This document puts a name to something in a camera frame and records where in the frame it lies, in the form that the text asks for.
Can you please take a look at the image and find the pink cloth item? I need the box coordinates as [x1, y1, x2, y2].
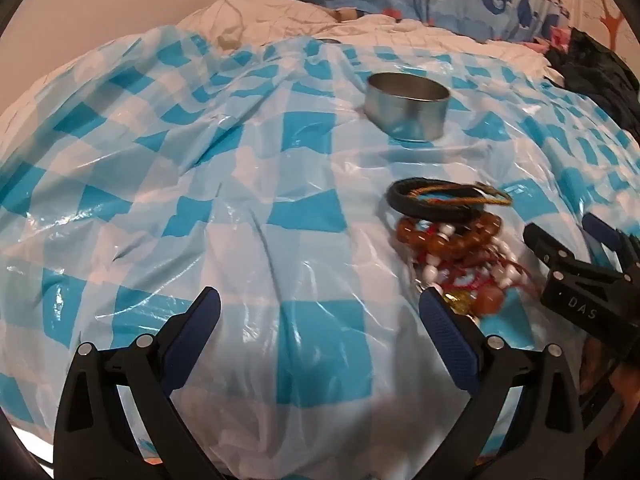
[523, 26, 572, 54]

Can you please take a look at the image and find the white grid pattern duvet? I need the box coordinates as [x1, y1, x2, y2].
[178, 0, 551, 79]

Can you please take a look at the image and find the round silver metal tin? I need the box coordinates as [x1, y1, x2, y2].
[363, 73, 451, 142]

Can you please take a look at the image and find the right hand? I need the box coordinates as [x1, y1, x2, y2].
[579, 334, 640, 456]

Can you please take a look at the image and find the white wardrobe with tree decal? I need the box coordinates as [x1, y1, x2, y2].
[572, 0, 639, 65]

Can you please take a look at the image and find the black leather braided bracelet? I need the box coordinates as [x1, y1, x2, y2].
[387, 176, 494, 226]

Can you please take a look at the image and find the red and white bead jewelry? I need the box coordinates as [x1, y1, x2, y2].
[396, 214, 539, 320]

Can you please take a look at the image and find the blue white checkered plastic sheet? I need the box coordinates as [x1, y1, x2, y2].
[1, 27, 639, 479]

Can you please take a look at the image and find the brown tube on bed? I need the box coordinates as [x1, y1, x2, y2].
[326, 8, 364, 23]

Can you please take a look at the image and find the amber bead bracelet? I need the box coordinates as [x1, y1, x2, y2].
[394, 210, 504, 266]

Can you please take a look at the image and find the black clothing pile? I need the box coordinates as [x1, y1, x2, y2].
[544, 29, 639, 141]

